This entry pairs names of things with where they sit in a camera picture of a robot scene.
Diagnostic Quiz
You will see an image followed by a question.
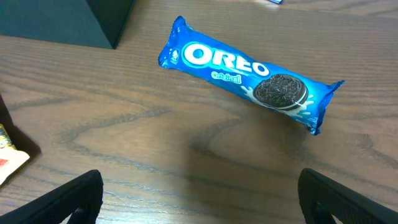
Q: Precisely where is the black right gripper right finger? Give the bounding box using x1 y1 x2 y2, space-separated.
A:
298 168 397 224

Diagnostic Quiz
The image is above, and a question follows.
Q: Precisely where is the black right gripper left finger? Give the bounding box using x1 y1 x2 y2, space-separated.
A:
1 170 103 224

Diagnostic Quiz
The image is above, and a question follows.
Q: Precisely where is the blue Oreo cookie pack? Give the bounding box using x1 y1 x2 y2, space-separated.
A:
158 16 343 135

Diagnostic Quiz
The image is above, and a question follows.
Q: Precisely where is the yellow orange snack packet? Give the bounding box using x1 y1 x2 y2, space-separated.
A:
0 124 30 185

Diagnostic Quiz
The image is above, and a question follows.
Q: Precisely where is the black open gift box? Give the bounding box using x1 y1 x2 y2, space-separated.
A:
1 0 136 49

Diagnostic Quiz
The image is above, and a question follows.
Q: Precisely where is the blue Eclipse mint box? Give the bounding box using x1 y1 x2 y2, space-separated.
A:
268 0 284 4

